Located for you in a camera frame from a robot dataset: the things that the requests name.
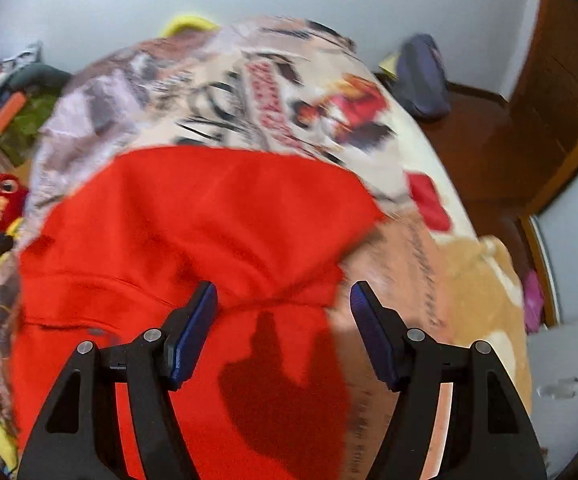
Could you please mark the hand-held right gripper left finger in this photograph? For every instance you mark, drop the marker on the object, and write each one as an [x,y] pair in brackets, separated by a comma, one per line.
[196,330]

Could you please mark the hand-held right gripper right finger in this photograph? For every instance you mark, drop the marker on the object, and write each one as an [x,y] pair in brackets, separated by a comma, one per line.
[371,330]

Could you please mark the red zip jacket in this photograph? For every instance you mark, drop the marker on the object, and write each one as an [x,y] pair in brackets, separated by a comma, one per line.
[169,220]

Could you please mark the orange box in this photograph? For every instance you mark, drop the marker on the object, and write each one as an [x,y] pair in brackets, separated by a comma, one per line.
[9,112]

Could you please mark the pink bag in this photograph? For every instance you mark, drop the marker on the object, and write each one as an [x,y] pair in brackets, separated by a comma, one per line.
[533,302]

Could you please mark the grey pillow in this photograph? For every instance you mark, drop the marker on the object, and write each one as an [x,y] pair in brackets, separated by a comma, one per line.
[39,77]

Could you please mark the white wardrobe with pink hearts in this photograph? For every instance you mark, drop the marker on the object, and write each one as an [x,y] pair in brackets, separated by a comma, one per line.
[574,310]

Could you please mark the printed blanket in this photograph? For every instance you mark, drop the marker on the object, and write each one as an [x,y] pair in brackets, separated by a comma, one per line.
[269,90]

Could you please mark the grey blue backpack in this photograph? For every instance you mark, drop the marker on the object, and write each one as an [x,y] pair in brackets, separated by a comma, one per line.
[424,80]

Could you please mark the pale yellow bag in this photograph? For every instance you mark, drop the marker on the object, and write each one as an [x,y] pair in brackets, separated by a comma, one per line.
[388,66]

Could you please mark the yellow foam noodle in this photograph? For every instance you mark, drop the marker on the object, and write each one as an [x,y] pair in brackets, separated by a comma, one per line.
[186,25]

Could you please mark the brown wooden door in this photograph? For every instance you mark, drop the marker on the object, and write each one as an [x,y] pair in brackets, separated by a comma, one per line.
[559,70]

